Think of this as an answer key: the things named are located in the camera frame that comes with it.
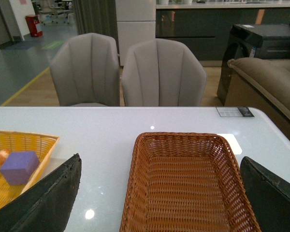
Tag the yellow woven basket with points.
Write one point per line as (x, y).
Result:
(15, 141)

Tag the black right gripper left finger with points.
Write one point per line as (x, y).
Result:
(45, 207)

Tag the purple foam cube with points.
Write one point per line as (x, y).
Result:
(19, 166)

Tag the left grey chair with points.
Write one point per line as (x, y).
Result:
(85, 71)

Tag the right grey chair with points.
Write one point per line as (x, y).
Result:
(164, 73)

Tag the table label sticker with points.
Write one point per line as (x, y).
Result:
(234, 112)

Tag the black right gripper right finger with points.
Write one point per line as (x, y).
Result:
(269, 195)

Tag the black washing machine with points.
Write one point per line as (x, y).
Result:
(254, 41)

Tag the white refrigerator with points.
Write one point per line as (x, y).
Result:
(136, 22)

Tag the dark kitchen counter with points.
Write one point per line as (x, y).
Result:
(205, 27)

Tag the red bin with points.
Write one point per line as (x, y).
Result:
(34, 25)

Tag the grey chair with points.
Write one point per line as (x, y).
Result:
(85, 71)
(164, 73)

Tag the beige sofa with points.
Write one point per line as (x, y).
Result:
(262, 84)

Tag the brown wicker basket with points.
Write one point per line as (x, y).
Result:
(185, 182)

